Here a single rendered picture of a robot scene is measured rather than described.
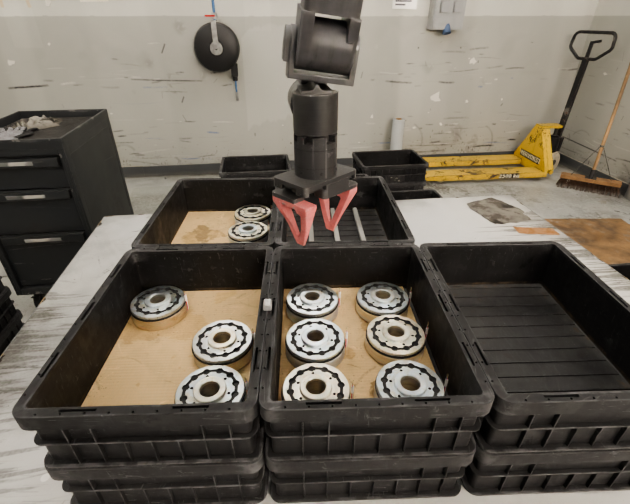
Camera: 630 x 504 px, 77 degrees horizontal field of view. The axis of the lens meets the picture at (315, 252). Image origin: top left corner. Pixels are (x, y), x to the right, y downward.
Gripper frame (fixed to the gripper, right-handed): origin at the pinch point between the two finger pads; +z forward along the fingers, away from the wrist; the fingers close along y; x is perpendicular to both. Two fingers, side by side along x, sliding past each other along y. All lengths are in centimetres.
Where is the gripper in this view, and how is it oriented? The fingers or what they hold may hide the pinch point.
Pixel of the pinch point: (315, 231)
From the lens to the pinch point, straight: 58.8
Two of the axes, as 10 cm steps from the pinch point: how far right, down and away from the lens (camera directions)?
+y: -7.0, 3.7, -6.2
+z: 0.1, 8.6, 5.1
